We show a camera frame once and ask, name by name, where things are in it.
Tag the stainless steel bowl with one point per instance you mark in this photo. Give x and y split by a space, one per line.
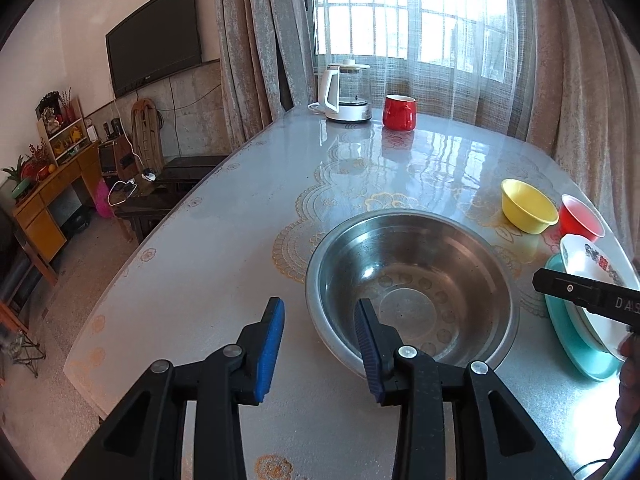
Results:
425 270

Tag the potted green plant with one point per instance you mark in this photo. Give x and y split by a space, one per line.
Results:
20 182

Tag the teal plastic plate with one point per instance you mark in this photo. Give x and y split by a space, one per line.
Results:
555 312

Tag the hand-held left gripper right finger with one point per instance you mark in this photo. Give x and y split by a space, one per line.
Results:
370 355

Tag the beige heavy curtain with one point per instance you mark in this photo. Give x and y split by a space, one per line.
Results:
250 60
590 110

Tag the wooden shelf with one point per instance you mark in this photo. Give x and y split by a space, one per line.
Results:
62 130

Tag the yellow plastic bowl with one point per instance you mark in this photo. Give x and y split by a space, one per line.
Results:
525 210

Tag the barred window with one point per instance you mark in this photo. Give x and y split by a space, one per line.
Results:
450 35

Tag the person's right hand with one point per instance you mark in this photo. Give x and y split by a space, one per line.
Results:
629 385

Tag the white glass kettle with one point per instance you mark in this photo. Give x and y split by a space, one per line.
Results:
350 110

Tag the pink plastic container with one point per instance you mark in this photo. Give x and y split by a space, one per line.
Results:
104 200

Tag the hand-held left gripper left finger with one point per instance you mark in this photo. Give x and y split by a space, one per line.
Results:
267 355

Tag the black speaker box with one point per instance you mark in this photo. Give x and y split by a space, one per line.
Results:
115 157

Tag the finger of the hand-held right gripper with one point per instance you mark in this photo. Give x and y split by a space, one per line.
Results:
585 295

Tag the wooden desk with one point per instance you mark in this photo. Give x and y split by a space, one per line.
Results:
45 195

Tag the white sheer curtain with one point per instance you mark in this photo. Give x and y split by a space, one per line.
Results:
440 95

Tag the dark wooden low table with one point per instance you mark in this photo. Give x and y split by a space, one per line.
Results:
150 210

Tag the metal folding stool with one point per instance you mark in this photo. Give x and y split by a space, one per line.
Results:
22 345

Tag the red plastic bowl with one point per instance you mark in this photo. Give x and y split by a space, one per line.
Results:
580 220

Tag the red mug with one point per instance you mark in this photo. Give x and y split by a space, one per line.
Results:
397 115

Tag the white power strip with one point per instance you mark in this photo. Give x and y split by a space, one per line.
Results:
149 176

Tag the black flat television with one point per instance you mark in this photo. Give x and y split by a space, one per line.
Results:
155 40

